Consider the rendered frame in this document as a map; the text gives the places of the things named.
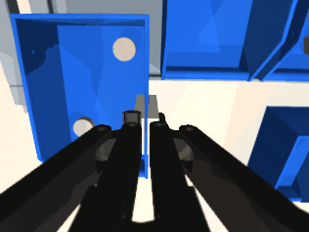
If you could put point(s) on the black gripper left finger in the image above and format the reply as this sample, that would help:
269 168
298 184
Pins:
44 199

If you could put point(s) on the grey metal shelf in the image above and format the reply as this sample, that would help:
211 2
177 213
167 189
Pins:
8 55

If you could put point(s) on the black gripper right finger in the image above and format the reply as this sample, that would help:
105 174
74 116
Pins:
241 199

